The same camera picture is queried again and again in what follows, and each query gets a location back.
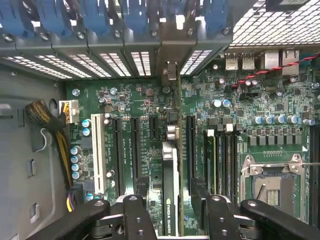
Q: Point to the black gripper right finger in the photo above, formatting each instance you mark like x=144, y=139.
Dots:
x=222, y=220

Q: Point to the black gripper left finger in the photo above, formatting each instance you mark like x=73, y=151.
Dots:
x=135, y=220

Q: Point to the black RAM slot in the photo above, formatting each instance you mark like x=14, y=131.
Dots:
x=315, y=175
x=220, y=162
x=228, y=162
x=235, y=162

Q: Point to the silver CPU socket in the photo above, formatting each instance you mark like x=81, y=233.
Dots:
x=272, y=190

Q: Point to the black power connector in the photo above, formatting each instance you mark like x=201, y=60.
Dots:
x=77, y=192

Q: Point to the long black expansion slot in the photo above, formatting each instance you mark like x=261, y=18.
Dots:
x=191, y=145
x=117, y=155
x=135, y=147

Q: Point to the white expansion slot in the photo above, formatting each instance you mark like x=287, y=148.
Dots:
x=98, y=150

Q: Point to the short black expansion slot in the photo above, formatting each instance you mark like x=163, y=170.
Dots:
x=153, y=127

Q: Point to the thin metal locking lever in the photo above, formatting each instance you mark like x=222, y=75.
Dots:
x=311, y=164

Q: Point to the green motherboard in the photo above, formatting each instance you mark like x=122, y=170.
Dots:
x=140, y=100

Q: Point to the white power connector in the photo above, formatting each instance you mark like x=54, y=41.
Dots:
x=72, y=111

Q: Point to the perforated metal slot cover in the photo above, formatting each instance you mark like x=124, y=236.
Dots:
x=65, y=66
x=141, y=63
x=116, y=64
x=90, y=65
x=37, y=67
x=195, y=62

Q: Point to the black PC case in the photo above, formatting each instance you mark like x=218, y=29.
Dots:
x=75, y=46

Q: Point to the blue expansion card retainer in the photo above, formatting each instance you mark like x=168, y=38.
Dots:
x=55, y=17

